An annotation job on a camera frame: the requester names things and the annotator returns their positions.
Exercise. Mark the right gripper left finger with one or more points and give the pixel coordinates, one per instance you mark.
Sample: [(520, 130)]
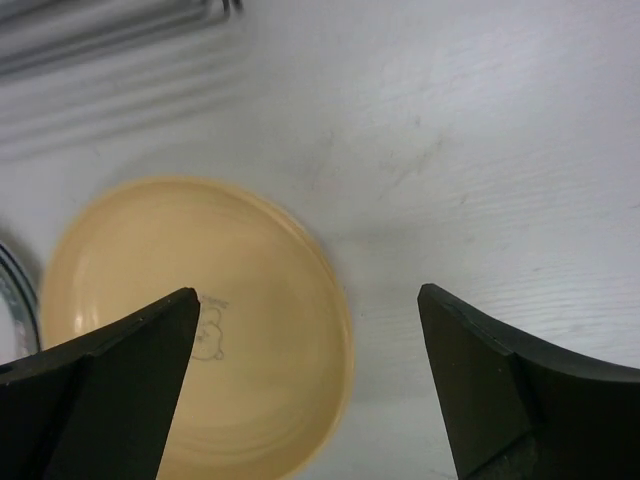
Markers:
[(101, 405)]

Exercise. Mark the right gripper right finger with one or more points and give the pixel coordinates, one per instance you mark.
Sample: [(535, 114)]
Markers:
[(518, 407)]

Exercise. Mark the teal banded lettered plate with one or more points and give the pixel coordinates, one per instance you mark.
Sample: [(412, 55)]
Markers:
[(20, 335)]

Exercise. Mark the yellow plate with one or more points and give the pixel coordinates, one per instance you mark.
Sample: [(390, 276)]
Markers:
[(272, 363)]

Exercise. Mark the metal wire dish rack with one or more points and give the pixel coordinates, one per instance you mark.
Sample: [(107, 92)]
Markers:
[(45, 35)]

